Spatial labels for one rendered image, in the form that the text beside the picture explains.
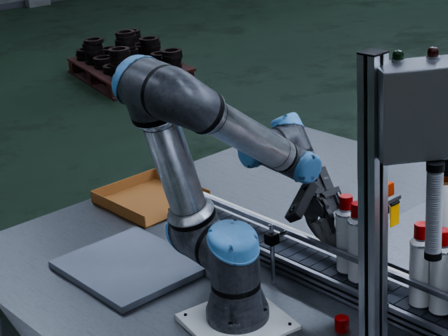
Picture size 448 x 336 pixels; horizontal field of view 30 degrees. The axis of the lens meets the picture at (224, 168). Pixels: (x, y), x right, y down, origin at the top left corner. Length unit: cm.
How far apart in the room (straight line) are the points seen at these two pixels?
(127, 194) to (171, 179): 91
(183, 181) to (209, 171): 103
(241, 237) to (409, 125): 48
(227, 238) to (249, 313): 19
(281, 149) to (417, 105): 37
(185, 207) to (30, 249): 71
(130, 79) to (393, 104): 54
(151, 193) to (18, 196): 246
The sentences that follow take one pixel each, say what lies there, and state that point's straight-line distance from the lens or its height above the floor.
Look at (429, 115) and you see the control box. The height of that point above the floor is 138.
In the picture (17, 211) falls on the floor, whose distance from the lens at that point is 495.
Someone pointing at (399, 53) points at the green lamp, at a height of 149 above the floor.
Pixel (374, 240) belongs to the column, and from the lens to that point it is 177.
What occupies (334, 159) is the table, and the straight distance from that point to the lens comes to 297.
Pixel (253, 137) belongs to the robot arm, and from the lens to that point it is 181.
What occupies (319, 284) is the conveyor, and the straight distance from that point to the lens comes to 212.
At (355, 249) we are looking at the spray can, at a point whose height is 98.
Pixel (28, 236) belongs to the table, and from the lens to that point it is 260.
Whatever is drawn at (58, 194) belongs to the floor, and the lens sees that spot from 510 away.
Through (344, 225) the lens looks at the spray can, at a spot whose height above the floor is 102.
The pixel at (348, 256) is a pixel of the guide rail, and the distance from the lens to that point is 203.
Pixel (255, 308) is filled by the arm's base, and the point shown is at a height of 89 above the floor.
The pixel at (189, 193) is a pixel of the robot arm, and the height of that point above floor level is 116.
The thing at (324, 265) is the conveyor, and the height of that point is 88.
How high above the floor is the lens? 190
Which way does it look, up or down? 21 degrees down
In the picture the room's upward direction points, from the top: 4 degrees counter-clockwise
